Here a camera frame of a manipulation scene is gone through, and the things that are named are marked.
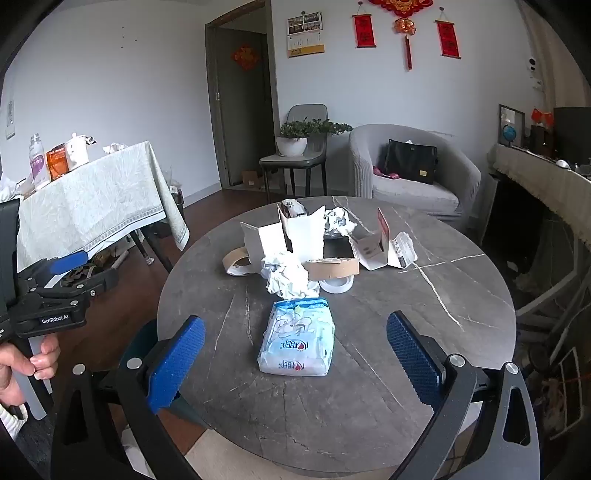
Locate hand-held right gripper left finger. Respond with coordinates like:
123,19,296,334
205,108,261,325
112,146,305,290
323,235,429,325
51,315,206,480

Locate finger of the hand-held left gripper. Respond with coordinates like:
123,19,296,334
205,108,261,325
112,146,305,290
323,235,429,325
28,268,120,308
17,250,89,289

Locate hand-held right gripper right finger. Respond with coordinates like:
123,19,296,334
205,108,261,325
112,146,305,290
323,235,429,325
386,310,542,480

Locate white tape roll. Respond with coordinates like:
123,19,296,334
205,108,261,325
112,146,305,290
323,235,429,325
318,274,355,294

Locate blue white tissue pack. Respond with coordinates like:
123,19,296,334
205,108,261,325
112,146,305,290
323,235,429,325
257,298,335,377

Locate person's left forearm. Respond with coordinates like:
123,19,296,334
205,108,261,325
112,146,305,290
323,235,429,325
0,401,28,437

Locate black trash bin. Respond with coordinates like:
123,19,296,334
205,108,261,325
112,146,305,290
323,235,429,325
168,182,186,222

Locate person's left hand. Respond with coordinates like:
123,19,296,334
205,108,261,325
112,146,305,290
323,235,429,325
0,339,62,408

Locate pale patterned tablecloth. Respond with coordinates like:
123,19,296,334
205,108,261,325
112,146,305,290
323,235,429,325
16,140,190,273

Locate orange box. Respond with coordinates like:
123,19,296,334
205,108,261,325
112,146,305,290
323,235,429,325
46,144,71,182

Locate bottle with purple label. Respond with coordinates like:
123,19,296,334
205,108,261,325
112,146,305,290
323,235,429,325
28,134,51,190

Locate clear plastic package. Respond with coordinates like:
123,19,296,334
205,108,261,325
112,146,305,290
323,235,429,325
388,232,417,268

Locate white box with red label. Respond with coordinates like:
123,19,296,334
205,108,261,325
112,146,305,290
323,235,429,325
348,208,393,271

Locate white container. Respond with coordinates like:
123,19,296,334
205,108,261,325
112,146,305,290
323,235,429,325
65,133,100,169

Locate brown cardboard strip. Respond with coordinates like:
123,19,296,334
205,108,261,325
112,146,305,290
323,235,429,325
222,246,254,278

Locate brown cardboard box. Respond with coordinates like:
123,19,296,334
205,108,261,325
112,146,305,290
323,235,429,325
305,239,361,281

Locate crumpled white paper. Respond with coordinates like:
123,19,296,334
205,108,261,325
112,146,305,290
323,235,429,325
261,251,320,300

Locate crumpled printed paper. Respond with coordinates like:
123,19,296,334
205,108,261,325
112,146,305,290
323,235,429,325
323,207,358,238

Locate grey armchair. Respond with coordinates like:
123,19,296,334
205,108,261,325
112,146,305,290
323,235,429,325
348,124,482,220

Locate folded white cardboard box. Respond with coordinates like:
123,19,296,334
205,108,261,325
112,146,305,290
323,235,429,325
240,203,328,264

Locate black handbag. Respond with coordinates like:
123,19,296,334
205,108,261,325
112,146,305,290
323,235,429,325
384,139,439,185

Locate beige lace cabinet cover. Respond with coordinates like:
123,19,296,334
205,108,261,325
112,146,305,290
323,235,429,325
487,143,591,250

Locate dark grey door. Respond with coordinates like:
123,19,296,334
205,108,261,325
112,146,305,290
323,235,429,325
205,9,280,190

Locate potted green plant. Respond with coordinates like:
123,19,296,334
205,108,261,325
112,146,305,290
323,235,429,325
276,117,354,158

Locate grey dining chair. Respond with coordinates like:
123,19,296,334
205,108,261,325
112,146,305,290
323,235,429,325
259,104,329,197

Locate red door decoration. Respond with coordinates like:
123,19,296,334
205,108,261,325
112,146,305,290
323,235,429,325
231,45,259,71

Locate black monitor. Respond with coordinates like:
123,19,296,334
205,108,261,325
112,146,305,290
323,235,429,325
553,107,591,167

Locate red knot ornament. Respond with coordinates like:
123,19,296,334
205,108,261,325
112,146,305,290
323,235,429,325
368,0,435,71

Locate picture frame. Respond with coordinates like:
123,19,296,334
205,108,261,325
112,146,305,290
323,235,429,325
498,104,526,147

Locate red wall scroll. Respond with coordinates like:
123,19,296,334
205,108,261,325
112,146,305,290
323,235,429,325
353,14,377,48
435,20,462,58

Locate wall calendar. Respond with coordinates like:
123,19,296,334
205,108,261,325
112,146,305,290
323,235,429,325
287,14,327,58

